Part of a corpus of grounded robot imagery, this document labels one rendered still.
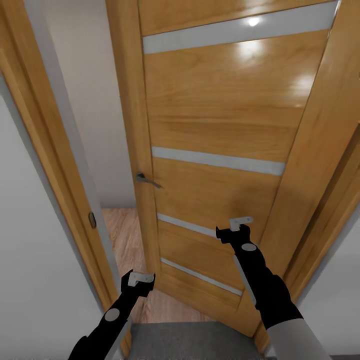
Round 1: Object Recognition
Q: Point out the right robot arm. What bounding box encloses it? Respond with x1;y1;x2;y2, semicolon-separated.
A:
216;216;332;360

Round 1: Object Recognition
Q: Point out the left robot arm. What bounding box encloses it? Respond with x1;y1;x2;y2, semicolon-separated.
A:
68;269;156;360

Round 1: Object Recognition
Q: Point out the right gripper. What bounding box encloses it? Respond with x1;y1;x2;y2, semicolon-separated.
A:
216;225;250;245

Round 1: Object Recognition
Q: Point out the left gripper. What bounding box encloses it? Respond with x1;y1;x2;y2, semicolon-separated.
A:
121;269;156;306

